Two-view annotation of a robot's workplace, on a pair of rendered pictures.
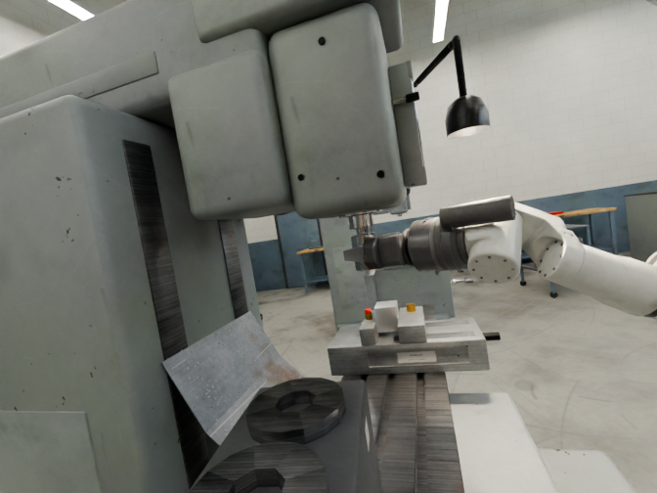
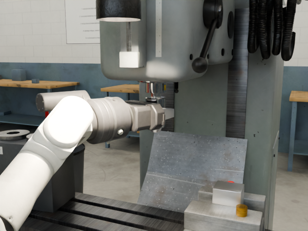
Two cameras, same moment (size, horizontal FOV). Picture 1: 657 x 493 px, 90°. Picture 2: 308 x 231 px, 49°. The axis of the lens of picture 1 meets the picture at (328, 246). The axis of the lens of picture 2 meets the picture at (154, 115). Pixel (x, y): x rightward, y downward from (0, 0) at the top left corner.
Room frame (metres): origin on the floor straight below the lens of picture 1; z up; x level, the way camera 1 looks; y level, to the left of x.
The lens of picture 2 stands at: (0.72, -0.82, 1.37)
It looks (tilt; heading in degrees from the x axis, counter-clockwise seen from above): 10 degrees down; 97
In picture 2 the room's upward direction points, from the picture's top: straight up
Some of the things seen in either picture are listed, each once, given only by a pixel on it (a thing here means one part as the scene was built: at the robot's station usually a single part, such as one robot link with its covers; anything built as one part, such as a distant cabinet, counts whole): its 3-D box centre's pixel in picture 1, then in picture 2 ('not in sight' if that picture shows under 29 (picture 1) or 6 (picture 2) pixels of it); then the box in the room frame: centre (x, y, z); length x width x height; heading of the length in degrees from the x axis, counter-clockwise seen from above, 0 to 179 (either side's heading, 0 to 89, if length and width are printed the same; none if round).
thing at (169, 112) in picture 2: not in sight; (165, 114); (0.65, -0.09, 1.23); 0.06 x 0.02 x 0.03; 51
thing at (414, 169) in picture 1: (408, 127); (132, 11); (0.60, -0.17, 1.45); 0.04 x 0.04 x 0.21; 74
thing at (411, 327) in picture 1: (412, 323); (222, 220); (0.78, -0.17, 1.03); 0.15 x 0.06 x 0.04; 165
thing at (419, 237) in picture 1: (409, 248); (124, 118); (0.57, -0.14, 1.23); 0.13 x 0.12 x 0.10; 141
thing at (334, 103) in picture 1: (344, 128); (156, 5); (0.63, -0.06, 1.47); 0.21 x 0.19 x 0.32; 164
